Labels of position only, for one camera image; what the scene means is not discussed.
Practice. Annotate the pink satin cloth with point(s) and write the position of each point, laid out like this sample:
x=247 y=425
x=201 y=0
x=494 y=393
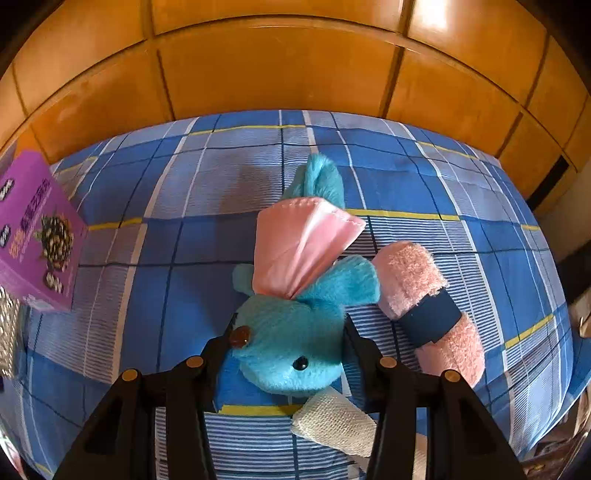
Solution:
x=300 y=240

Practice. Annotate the purple printed box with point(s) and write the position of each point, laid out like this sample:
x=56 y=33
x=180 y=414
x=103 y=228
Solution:
x=32 y=221

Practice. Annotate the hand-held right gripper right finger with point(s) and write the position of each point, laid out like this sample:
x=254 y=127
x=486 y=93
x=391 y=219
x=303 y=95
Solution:
x=358 y=364

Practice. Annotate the wooden wardrobe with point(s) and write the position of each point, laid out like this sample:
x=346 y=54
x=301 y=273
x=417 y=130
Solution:
x=277 y=60

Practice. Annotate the teal plush toy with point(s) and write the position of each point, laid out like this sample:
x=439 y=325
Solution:
x=286 y=337

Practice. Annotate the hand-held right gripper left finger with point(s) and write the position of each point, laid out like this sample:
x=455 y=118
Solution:
x=217 y=371

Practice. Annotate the pink plush with blue band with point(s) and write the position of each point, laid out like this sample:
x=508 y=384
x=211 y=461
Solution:
x=411 y=272

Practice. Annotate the silver patterned packet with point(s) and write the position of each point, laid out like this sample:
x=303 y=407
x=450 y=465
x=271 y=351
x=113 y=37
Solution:
x=8 y=332

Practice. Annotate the blue plaid bed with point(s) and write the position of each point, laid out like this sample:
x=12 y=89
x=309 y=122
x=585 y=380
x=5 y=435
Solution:
x=184 y=194

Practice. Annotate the white knit cloth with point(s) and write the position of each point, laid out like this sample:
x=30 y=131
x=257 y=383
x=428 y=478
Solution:
x=332 y=422

